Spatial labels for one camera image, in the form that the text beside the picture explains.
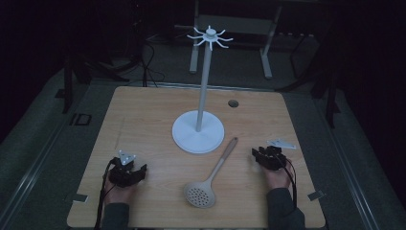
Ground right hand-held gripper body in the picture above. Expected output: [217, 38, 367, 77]
[258, 138, 297, 172]

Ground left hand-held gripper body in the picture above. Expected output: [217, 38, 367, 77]
[108, 149, 144, 189]

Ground beige slotted spoon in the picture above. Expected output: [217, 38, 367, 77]
[183, 136, 239, 209]

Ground white hook stand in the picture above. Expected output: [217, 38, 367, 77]
[171, 25, 235, 155]

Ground person's left hand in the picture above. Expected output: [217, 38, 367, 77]
[103, 177, 140, 206]

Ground person's right hand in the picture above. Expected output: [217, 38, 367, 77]
[261, 160, 295, 190]

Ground grey tape strip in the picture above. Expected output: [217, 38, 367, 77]
[307, 190, 326, 202]

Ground black floor socket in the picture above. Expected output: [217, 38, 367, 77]
[72, 112, 93, 127]

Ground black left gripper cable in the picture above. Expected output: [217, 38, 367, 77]
[94, 157, 119, 230]

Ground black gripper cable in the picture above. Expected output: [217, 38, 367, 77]
[273, 152, 299, 209]
[94, 157, 119, 230]

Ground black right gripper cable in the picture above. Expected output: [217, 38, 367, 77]
[273, 152, 299, 209]

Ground black floor cables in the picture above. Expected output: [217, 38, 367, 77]
[121, 37, 167, 88]

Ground grey metal desk frame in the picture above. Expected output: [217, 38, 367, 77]
[189, 0, 284, 81]

